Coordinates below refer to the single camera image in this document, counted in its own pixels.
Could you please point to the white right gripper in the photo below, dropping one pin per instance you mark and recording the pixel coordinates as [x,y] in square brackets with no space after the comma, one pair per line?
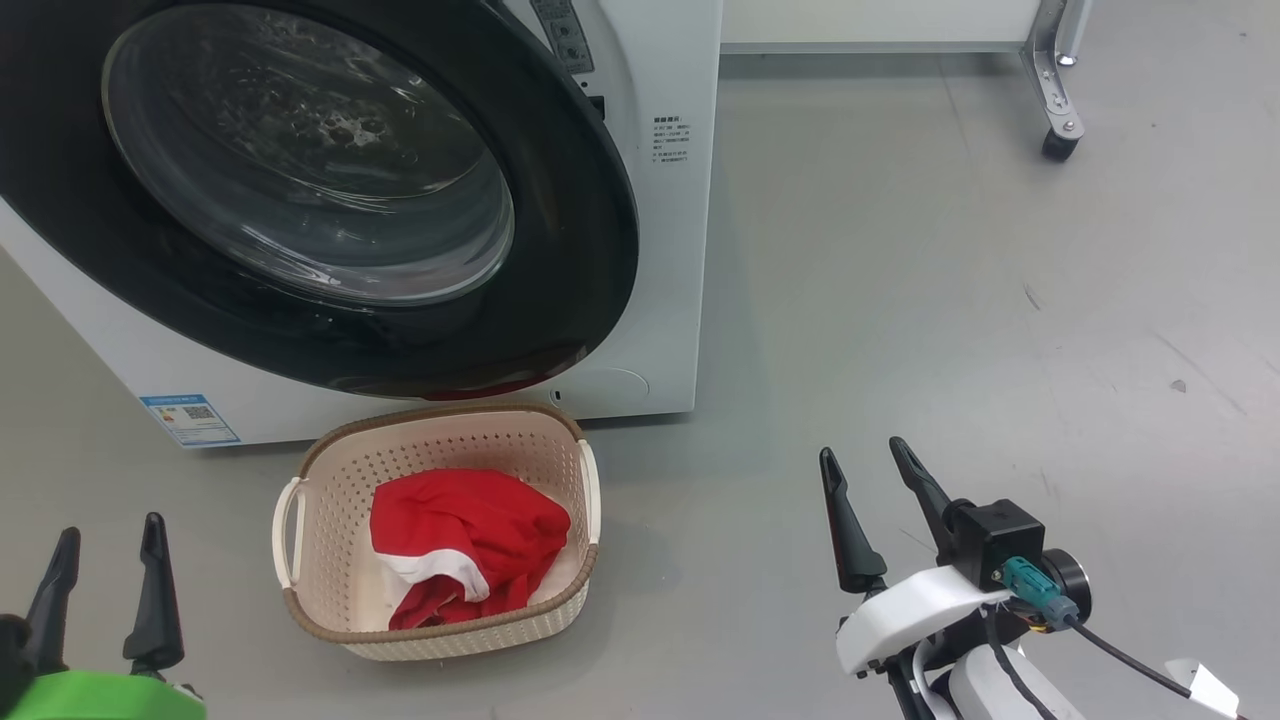
[910,615]

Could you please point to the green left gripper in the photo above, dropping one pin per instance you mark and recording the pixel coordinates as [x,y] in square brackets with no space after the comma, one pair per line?
[100,698]

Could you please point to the red and white garment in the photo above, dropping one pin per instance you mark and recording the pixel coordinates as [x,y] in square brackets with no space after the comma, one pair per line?
[470,530]

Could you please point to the washing machine glass door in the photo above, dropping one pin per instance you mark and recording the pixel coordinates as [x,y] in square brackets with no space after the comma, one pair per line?
[560,230]

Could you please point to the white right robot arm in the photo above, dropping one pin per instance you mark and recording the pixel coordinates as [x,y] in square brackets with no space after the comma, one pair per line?
[1000,695]

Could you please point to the cream basket with brown rim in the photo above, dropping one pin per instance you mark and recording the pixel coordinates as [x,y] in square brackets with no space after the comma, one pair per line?
[340,480]

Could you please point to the white front-load washing machine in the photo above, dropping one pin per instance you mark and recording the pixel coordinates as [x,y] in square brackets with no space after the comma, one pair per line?
[670,250]

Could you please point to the blue energy label sticker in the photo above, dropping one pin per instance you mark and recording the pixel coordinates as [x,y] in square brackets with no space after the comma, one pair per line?
[190,420]

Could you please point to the black caster wheel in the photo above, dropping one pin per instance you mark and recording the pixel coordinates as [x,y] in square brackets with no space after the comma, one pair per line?
[1060,146]

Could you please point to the small printed text sticker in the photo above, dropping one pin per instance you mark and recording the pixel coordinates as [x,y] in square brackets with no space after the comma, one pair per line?
[670,140]

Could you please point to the white cabinet panel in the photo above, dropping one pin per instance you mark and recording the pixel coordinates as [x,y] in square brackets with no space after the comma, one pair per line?
[880,25]

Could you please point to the grey warning sticker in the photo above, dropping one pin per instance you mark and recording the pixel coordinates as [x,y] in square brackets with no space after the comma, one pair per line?
[562,35]

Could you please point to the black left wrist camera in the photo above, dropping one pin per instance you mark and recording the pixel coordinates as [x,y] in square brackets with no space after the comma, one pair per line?
[14,650]

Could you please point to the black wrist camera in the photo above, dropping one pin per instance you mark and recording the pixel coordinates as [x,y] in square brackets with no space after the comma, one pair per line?
[1000,540]
[14,650]

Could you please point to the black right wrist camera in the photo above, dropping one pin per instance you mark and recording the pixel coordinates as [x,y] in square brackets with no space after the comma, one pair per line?
[1000,540]

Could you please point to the silver metal frame leg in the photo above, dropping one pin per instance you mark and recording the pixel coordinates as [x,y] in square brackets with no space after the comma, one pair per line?
[1050,70]

